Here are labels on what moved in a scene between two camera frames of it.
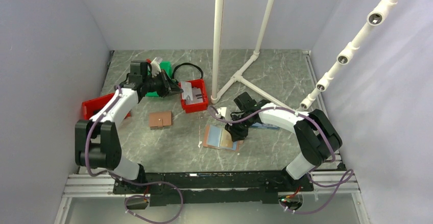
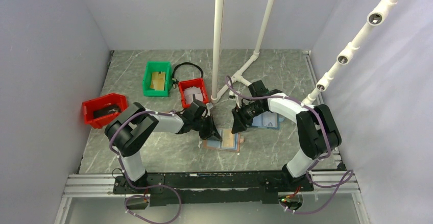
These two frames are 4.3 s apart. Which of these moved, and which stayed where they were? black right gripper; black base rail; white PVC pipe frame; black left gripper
Moved: black right gripper; black left gripper
Stayed: white PVC pipe frame; black base rail
